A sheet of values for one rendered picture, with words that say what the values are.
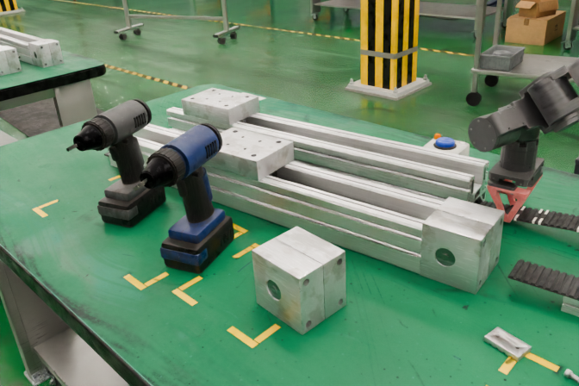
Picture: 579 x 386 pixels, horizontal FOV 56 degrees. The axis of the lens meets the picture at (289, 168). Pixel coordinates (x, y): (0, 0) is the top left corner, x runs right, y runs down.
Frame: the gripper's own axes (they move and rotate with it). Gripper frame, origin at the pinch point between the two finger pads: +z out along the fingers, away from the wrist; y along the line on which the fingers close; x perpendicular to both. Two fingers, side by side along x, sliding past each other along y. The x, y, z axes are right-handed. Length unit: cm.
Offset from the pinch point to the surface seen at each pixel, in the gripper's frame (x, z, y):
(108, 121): -60, -19, 38
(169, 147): -40, -19, 42
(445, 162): -13.9, -5.5, -2.7
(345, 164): -31.9, -3.8, 4.5
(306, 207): -28.2, -3.9, 23.6
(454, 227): -2.0, -7.4, 22.2
